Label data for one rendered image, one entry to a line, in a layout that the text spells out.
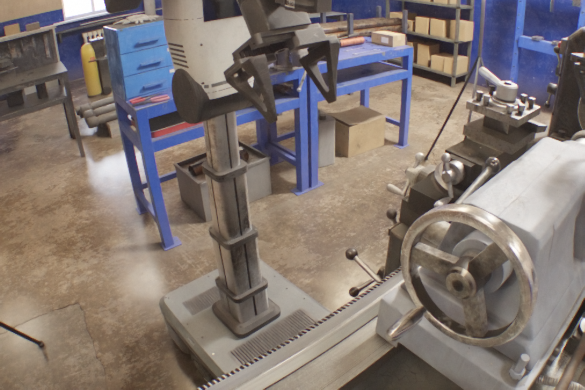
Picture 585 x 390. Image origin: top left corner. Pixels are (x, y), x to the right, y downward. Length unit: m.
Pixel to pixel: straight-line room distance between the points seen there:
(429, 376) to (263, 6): 0.77
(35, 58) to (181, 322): 3.26
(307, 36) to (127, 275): 1.99
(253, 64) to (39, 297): 2.14
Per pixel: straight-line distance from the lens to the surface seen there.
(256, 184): 2.70
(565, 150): 0.88
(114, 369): 1.92
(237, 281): 1.40
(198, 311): 1.67
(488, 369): 0.69
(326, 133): 3.02
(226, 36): 1.03
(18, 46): 4.29
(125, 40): 2.16
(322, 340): 0.79
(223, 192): 1.20
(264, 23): 0.47
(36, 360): 2.12
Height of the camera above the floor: 1.47
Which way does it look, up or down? 26 degrees down
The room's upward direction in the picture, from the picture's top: 2 degrees counter-clockwise
